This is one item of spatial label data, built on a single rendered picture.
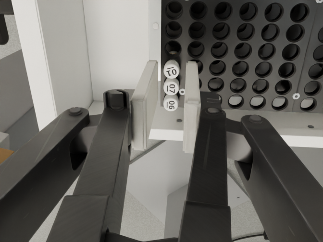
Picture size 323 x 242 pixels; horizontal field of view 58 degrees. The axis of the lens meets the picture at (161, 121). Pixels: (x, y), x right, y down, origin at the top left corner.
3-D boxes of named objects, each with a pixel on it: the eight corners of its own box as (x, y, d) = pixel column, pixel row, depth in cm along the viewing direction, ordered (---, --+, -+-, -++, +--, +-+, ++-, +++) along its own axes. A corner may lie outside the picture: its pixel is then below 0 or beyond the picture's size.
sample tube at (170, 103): (166, 90, 28) (163, 111, 24) (167, 78, 28) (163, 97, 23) (179, 90, 28) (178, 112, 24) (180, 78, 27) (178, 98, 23)
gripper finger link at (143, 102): (145, 151, 15) (131, 151, 16) (158, 99, 22) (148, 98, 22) (144, 100, 14) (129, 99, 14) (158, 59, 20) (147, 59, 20)
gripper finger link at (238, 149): (200, 133, 13) (270, 137, 13) (197, 90, 17) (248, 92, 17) (197, 161, 13) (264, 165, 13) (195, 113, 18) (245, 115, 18)
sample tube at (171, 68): (165, 50, 26) (161, 66, 22) (178, 47, 26) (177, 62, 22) (168, 64, 27) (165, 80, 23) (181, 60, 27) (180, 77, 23)
